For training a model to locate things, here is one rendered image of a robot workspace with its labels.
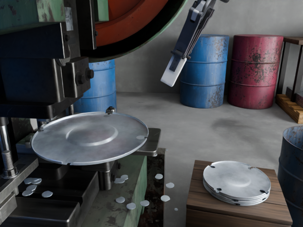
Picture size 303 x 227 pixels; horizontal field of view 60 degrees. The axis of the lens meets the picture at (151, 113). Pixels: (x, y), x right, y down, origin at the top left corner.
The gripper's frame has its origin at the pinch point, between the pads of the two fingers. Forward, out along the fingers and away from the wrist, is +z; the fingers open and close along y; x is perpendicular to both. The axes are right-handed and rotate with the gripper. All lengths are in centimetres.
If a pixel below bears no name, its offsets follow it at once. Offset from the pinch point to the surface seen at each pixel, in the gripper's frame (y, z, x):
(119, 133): -0.3, 21.6, 5.2
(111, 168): -4.4, 29.2, 2.4
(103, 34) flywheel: 28.2, 8.8, 32.5
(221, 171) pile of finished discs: 56, 48, -33
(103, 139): -5.8, 21.9, 6.9
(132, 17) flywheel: 30.4, -0.4, 25.6
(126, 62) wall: 305, 110, 119
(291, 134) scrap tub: 103, 29, -62
